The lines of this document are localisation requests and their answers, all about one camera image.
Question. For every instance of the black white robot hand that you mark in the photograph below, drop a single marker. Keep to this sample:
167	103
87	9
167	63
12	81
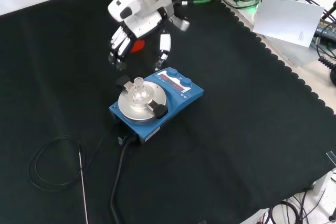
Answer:
141	23

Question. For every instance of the blue base heater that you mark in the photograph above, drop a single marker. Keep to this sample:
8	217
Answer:
173	100

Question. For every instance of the red ribbed plastic cup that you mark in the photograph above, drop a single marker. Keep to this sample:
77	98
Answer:
137	46

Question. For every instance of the clear round-bottom glass flask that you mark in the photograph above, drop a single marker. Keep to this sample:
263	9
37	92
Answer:
139	94

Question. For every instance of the black cloth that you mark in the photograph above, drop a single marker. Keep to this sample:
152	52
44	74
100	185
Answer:
236	129

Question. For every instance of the pale board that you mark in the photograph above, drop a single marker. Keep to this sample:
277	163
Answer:
286	19

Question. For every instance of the grey flat plate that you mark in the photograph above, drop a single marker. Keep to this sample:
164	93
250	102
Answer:
294	52

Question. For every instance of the black power adapter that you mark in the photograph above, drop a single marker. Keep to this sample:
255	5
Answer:
326	28

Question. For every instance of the clear tape piece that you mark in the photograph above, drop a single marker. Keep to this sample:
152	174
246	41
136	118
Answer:
331	157

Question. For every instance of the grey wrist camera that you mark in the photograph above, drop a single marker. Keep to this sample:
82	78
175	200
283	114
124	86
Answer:
182	24

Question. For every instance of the white bench bracket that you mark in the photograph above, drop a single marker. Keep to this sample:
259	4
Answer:
322	183

